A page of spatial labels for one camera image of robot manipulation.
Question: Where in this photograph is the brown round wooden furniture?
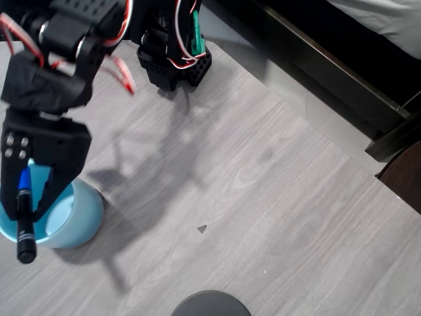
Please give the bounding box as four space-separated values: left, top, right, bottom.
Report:
374 140 421 213

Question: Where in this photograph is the light blue ceramic mug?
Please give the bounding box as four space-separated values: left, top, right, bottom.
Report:
0 157 105 249

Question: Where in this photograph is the red white servo cable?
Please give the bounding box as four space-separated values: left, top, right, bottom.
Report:
166 0 200 70
105 54 136 95
0 13 45 66

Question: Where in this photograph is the dark wooden bed frame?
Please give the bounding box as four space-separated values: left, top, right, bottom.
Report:
203 0 421 163

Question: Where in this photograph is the white bed sheet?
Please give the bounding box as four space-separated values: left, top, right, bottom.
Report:
328 0 421 61

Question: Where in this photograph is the dark grey round disc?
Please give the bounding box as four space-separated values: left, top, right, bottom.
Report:
170 290 253 316

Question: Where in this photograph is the green clamp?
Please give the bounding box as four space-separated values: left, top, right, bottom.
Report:
189 9 207 57

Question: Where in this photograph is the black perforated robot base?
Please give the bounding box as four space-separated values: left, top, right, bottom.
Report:
136 28 213 92

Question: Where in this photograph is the blue and black Crayola marker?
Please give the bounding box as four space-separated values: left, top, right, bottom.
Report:
16 167 37 265

